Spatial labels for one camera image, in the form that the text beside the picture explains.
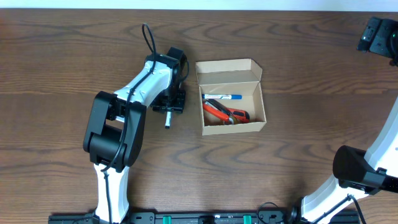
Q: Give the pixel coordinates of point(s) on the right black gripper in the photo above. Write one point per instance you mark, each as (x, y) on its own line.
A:
(365, 38)

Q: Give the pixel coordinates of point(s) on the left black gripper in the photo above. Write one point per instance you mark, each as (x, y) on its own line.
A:
(169, 104)

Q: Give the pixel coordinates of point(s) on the black whiteboard marker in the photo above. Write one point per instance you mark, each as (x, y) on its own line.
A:
(168, 119)

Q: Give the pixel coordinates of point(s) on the blue whiteboard marker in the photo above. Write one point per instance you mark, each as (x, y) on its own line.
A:
(221, 97)

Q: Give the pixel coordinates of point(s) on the red utility knife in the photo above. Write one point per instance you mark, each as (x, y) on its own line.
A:
(241, 115)

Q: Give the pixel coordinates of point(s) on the cardboard box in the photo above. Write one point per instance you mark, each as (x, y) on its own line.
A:
(231, 77)

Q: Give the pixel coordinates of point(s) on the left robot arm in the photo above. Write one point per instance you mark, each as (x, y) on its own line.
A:
(115, 129)

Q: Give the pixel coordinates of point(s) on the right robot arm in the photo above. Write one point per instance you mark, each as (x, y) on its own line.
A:
(356, 174)

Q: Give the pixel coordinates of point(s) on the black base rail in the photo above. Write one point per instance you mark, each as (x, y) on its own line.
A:
(264, 216)

